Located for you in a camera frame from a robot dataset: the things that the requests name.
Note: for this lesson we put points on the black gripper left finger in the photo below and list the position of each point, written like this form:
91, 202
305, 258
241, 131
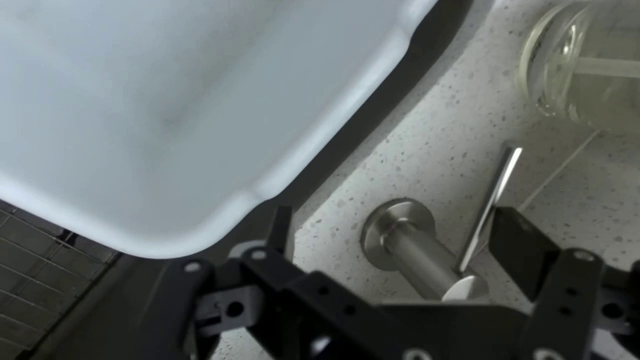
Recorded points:
266, 272

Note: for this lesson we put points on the glass soap bottle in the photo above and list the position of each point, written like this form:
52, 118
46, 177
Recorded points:
600, 86

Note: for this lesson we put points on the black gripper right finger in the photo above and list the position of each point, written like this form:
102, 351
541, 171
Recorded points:
566, 301

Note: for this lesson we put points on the steel sink soap dispenser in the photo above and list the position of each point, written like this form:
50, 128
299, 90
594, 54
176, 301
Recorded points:
412, 246

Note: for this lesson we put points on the white plastic wash tub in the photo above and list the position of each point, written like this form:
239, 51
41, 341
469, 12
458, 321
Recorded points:
166, 100

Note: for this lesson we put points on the metal sink bottom grid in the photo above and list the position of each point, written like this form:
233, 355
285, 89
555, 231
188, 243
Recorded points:
41, 266

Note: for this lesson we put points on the stainless steel sink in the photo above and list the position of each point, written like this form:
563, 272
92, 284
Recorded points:
373, 121

